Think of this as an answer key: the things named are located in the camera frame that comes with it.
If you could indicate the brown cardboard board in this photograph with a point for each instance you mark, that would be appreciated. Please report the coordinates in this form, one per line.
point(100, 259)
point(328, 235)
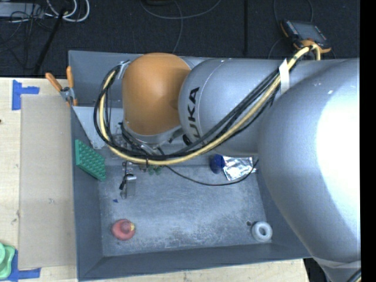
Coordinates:
point(44, 172)

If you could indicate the black cylinder on white bracket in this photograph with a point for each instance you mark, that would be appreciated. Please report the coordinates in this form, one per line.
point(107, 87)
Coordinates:
point(187, 140)

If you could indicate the green studded flat block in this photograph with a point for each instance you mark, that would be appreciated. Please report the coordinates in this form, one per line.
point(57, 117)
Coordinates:
point(89, 160)

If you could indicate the green wavy toy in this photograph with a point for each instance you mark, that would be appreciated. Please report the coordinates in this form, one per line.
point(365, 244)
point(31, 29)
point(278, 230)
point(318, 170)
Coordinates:
point(6, 258)

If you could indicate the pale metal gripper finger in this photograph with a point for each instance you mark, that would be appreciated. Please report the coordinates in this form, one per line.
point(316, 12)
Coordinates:
point(123, 192)
point(132, 187)

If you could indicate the grey metal bin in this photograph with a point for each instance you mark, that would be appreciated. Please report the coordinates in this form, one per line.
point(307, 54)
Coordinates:
point(182, 210)

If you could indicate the silver foil packet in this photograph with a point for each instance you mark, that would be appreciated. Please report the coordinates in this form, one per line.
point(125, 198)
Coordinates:
point(237, 167)

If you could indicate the red toy fruit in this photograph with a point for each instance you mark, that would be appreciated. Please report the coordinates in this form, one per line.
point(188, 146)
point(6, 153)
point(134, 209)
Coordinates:
point(123, 229)

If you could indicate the blue ball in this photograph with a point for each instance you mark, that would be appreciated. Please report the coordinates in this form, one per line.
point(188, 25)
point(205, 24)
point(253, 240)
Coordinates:
point(216, 163)

